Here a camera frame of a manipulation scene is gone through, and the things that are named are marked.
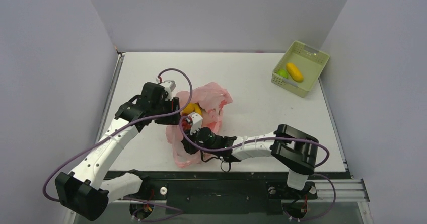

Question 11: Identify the red fake fruit in bag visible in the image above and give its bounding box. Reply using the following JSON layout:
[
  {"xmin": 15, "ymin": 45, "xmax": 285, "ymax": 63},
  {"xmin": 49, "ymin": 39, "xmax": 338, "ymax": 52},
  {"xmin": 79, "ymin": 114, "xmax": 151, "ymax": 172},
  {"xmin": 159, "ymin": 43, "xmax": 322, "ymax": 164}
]
[{"xmin": 181, "ymin": 117, "xmax": 192, "ymax": 132}]

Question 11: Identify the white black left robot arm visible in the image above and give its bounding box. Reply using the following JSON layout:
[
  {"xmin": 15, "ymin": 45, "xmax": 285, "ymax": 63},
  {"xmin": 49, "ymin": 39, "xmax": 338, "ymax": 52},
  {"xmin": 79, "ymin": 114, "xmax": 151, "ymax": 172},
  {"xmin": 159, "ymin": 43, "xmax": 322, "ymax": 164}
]
[{"xmin": 54, "ymin": 80, "xmax": 180, "ymax": 221}]

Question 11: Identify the aluminium frame rail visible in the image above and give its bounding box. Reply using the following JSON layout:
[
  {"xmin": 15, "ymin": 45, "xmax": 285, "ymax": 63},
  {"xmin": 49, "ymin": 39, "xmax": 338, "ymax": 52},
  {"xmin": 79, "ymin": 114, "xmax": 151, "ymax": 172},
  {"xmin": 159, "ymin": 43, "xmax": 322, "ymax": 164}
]
[{"xmin": 63, "ymin": 179, "xmax": 374, "ymax": 224}]

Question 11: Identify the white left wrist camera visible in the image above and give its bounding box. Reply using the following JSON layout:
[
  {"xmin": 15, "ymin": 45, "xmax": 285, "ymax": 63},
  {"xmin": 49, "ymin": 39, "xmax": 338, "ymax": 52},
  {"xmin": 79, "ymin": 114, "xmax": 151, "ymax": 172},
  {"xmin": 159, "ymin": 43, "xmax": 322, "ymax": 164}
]
[{"xmin": 160, "ymin": 80, "xmax": 176, "ymax": 101}]

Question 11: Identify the yellow fake banana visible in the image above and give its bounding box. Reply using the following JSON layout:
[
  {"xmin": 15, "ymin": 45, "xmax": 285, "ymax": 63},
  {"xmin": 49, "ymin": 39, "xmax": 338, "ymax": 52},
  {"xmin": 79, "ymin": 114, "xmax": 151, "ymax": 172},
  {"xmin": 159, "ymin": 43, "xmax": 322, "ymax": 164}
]
[{"xmin": 192, "ymin": 103, "xmax": 202, "ymax": 116}]

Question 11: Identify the yellow fake fruit in basket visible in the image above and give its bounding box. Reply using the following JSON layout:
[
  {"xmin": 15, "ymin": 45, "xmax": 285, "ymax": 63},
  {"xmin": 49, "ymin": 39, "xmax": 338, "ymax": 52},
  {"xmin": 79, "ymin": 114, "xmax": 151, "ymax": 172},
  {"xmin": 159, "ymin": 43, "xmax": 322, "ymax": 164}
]
[{"xmin": 286, "ymin": 62, "xmax": 304, "ymax": 83}]

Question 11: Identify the green fake lime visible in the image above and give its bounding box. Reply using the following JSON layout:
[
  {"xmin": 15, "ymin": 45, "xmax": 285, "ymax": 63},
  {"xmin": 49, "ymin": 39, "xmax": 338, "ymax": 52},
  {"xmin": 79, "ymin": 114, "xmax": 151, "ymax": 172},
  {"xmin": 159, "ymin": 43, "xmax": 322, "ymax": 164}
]
[{"xmin": 277, "ymin": 69, "xmax": 289, "ymax": 79}]

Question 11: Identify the pink plastic bag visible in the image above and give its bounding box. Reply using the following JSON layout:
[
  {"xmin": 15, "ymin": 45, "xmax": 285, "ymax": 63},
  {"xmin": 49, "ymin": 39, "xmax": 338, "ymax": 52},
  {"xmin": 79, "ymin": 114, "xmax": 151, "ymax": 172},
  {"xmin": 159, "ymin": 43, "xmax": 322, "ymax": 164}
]
[{"xmin": 165, "ymin": 82, "xmax": 233, "ymax": 168}]

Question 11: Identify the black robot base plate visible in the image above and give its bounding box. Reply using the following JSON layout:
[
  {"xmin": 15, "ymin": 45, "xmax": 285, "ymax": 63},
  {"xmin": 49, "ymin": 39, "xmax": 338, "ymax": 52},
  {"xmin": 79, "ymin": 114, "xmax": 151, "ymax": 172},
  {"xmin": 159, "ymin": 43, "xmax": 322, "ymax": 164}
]
[{"xmin": 130, "ymin": 171, "xmax": 318, "ymax": 215}]

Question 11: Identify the light green plastic basket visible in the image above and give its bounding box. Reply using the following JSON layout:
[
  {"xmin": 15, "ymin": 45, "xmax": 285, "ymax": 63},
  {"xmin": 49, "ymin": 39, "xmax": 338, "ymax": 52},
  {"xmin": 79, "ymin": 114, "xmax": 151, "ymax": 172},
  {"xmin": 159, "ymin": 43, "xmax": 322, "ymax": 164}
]
[{"xmin": 271, "ymin": 41, "xmax": 330, "ymax": 98}]

